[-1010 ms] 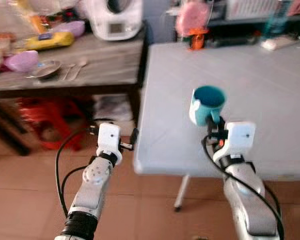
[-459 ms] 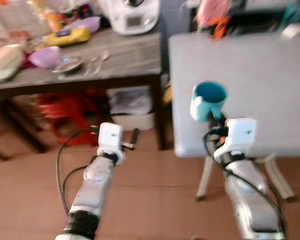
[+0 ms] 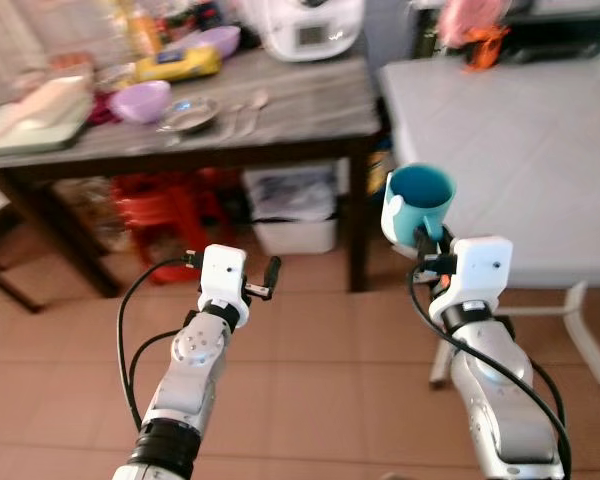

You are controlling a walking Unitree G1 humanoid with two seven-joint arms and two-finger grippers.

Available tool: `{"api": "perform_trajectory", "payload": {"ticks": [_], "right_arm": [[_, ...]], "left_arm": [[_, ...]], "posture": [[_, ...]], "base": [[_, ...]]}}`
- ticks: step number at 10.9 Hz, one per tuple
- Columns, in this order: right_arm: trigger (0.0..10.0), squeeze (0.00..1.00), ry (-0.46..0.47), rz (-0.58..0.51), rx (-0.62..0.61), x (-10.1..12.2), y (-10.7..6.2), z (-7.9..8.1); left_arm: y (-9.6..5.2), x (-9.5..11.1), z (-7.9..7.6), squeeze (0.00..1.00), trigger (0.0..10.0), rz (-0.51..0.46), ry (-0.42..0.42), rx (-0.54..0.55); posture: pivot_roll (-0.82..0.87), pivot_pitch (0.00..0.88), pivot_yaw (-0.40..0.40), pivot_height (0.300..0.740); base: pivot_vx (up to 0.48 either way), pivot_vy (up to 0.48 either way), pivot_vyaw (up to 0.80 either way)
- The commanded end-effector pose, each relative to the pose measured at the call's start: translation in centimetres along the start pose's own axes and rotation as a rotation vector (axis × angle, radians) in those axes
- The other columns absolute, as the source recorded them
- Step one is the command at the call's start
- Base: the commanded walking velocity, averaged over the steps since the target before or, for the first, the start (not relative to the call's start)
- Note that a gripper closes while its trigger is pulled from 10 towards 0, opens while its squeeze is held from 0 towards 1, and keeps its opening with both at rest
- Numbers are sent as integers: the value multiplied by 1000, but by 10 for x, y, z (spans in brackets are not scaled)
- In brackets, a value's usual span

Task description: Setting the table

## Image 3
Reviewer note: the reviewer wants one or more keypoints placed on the teal and white mug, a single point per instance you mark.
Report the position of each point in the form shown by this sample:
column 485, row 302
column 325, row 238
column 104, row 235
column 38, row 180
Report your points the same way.
column 420, row 195

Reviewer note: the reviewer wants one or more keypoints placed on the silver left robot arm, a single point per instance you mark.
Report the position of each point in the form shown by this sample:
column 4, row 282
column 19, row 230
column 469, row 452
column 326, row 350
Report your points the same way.
column 185, row 380

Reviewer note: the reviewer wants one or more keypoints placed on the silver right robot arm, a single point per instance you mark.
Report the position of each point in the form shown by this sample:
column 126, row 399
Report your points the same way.
column 500, row 400

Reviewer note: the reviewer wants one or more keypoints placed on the white plastic bin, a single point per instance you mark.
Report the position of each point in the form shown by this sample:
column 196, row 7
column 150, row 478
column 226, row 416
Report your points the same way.
column 295, row 235

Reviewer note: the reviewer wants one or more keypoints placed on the red plastic stool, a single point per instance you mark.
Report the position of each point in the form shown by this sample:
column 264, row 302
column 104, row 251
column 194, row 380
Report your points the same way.
column 165, row 210

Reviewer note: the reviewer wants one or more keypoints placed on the white plastic table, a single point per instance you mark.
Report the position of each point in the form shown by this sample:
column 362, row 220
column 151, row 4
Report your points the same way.
column 520, row 150

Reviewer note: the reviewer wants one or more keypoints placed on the metal fork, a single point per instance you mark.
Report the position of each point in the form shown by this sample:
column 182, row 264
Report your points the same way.
column 232, row 118

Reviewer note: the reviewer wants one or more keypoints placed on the metal spoon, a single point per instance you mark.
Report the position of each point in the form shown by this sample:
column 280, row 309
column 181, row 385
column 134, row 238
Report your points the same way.
column 257, row 100

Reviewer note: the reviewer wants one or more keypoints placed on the dark wooden table grey top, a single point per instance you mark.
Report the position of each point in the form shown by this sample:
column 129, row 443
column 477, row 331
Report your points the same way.
column 300, row 100

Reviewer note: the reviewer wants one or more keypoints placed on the metal plate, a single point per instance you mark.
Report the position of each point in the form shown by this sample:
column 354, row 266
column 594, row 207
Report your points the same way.
column 190, row 115

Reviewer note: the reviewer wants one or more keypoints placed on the orange and black device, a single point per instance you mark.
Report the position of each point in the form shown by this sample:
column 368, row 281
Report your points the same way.
column 485, row 48

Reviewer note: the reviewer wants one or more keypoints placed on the large purple plastic bowl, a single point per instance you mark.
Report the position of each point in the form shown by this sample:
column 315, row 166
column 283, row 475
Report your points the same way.
column 140, row 100

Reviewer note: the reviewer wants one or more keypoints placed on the yellow kitchen scale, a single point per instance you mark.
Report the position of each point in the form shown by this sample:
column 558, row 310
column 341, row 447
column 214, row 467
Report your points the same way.
column 180, row 67

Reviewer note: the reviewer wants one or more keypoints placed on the white kitchen appliance with display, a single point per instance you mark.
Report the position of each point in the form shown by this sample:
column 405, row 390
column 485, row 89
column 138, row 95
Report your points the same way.
column 310, row 35

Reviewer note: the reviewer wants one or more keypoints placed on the dark red small object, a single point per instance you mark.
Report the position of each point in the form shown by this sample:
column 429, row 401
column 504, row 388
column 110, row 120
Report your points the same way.
column 102, row 110

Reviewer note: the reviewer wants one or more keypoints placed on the small purple plastic bowl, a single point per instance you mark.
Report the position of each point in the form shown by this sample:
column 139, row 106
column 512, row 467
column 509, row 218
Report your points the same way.
column 220, row 40

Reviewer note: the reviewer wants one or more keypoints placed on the dark shelf unit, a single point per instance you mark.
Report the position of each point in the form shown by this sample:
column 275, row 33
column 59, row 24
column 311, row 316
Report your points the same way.
column 550, row 30

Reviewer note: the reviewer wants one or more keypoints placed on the orange bottle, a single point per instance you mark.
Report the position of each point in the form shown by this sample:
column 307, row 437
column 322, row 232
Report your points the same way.
column 143, row 32

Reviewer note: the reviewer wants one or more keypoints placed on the pale green tray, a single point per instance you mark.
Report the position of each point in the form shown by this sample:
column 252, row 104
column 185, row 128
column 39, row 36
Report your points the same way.
column 20, row 140

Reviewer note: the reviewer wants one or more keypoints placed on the beige oblong object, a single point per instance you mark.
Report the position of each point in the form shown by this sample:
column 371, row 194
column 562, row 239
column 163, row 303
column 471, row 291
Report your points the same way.
column 50, row 100

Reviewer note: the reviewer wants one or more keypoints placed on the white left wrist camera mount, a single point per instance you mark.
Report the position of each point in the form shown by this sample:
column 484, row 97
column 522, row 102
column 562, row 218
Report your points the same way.
column 223, row 275

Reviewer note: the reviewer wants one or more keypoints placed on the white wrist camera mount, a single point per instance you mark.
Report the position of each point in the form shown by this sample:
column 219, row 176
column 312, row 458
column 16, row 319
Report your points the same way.
column 223, row 275
column 477, row 270

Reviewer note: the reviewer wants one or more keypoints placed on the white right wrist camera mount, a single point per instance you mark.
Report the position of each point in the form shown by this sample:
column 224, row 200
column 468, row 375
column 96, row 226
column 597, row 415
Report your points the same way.
column 477, row 270

